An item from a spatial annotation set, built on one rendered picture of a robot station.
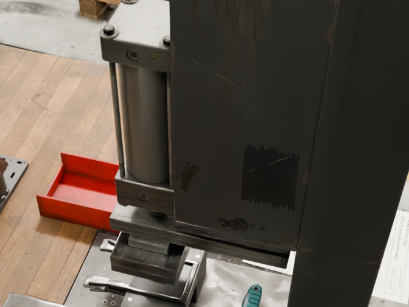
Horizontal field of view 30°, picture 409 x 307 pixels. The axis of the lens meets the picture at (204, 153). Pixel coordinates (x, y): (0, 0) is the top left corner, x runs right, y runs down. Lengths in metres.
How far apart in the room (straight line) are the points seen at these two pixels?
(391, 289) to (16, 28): 2.44
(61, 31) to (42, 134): 1.82
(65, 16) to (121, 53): 2.66
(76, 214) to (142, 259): 0.36
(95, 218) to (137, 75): 0.59
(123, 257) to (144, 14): 0.38
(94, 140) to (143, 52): 0.77
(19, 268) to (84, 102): 0.45
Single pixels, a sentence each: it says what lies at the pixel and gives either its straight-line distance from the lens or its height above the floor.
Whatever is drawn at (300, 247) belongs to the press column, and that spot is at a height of 1.25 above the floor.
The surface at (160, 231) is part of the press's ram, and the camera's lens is 1.09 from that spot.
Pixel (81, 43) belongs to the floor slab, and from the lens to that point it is 3.36.
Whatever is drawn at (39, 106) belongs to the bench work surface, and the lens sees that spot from 1.71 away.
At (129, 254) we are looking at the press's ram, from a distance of 1.11.
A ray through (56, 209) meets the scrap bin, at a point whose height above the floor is 0.93.
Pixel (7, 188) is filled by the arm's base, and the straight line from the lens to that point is 1.53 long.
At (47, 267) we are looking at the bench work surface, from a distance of 1.42.
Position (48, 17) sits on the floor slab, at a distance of 3.53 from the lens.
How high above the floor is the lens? 2.03
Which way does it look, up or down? 46 degrees down
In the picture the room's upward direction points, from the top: 1 degrees clockwise
